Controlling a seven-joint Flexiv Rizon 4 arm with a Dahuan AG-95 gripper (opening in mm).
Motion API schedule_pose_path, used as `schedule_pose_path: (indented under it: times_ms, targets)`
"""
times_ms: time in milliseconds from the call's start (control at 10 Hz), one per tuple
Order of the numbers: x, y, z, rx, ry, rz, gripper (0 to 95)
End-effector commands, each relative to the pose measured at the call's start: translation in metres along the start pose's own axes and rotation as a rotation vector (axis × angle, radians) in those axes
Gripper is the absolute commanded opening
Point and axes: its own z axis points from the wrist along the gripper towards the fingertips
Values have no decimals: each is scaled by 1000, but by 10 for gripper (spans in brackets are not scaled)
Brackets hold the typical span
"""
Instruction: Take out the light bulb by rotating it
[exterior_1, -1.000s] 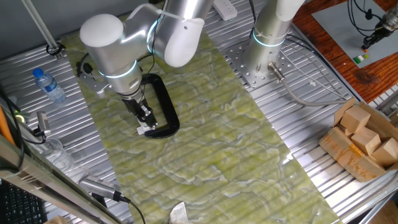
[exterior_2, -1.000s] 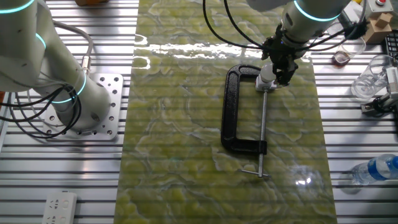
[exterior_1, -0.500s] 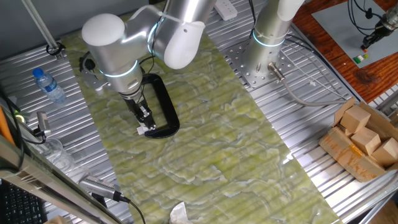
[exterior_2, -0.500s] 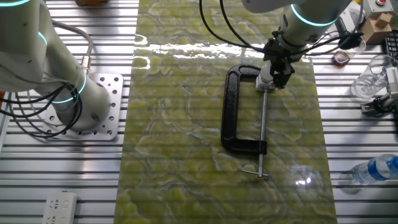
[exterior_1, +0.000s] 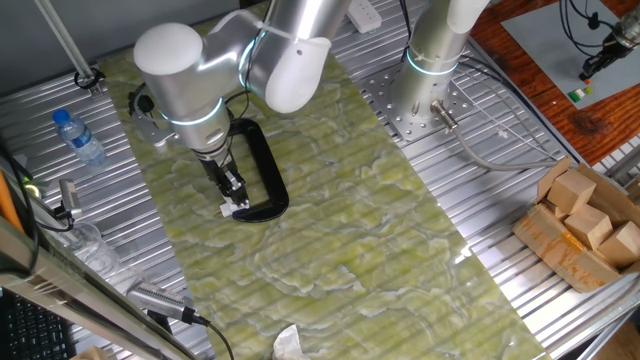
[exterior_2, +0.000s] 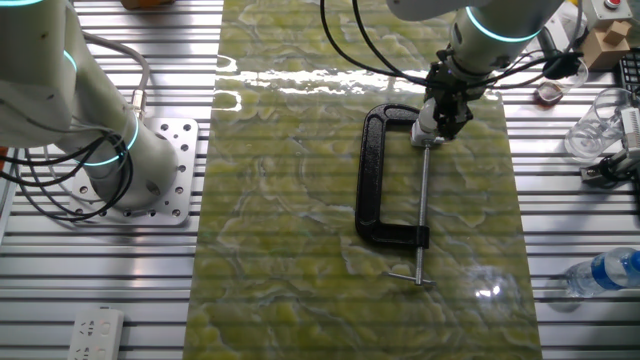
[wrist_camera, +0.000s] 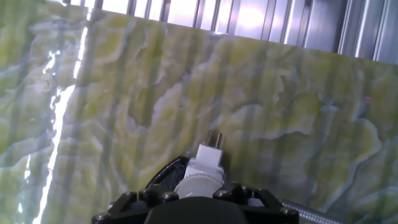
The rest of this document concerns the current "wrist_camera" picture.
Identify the black C-clamp with steel screw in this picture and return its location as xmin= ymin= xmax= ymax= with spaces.
xmin=108 ymin=155 xmax=345 ymax=224

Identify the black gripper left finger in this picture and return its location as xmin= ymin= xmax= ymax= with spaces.
xmin=91 ymin=183 xmax=180 ymax=224

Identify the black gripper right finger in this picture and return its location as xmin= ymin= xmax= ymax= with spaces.
xmin=212 ymin=181 xmax=300 ymax=224

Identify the green marble pattern mat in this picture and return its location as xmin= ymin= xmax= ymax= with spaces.
xmin=0 ymin=0 xmax=398 ymax=224

